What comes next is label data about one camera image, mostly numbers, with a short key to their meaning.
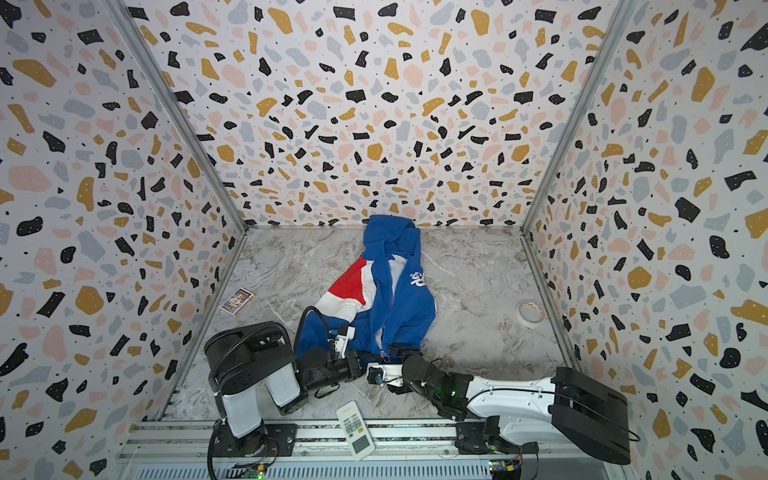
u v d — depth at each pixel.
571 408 0.43
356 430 0.75
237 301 0.97
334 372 0.74
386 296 0.98
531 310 1.00
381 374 0.67
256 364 0.49
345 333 0.82
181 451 0.73
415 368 0.61
